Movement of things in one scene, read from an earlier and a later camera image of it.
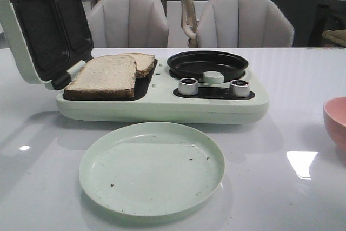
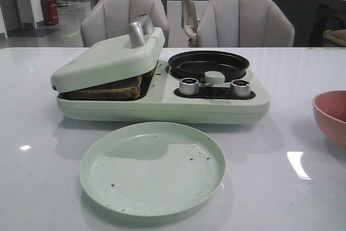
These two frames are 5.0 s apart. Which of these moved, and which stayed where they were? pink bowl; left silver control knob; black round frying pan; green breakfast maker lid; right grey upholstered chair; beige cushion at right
Moved: green breakfast maker lid; pink bowl
Stayed: left silver control knob; right grey upholstered chair; beige cushion at right; black round frying pan
